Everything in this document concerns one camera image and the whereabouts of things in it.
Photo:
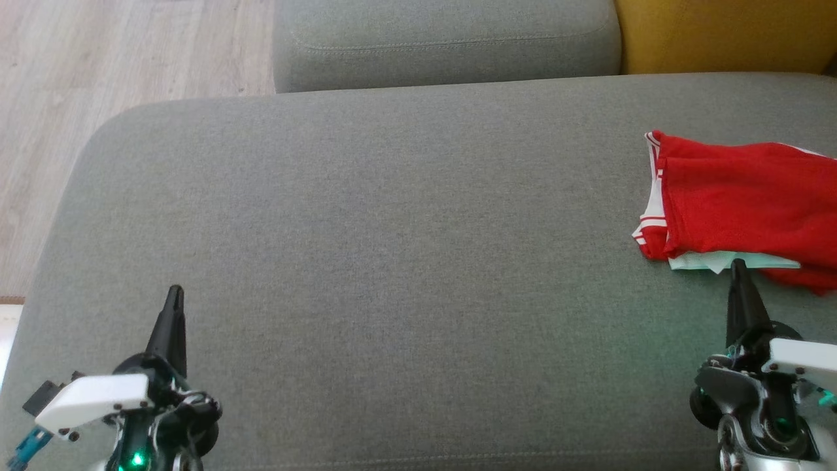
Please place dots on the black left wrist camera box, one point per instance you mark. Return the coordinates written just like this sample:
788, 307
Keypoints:
42, 399

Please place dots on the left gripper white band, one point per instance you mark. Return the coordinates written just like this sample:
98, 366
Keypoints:
91, 399

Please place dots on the large grey sofa seat cushion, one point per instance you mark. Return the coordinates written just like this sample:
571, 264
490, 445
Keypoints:
405, 275

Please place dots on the yellow sofa backrest cushion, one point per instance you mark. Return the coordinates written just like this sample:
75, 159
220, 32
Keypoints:
719, 33

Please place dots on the red and white sports garment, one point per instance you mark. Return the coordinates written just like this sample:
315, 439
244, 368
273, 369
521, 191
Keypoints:
745, 196

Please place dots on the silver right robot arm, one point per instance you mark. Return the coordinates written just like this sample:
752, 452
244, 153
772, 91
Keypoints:
752, 418

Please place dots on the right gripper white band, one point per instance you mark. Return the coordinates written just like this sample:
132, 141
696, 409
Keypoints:
804, 363

